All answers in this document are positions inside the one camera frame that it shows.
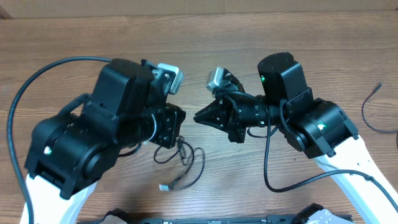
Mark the black usb cable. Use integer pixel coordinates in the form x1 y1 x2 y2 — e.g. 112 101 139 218
153 136 206 192
361 82 398 149

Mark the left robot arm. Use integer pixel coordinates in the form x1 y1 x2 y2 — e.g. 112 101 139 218
21 58 185 223

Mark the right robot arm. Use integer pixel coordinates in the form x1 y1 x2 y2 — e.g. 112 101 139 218
194 52 397 223

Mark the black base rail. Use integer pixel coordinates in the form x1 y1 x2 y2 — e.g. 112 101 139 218
77 203 352 224

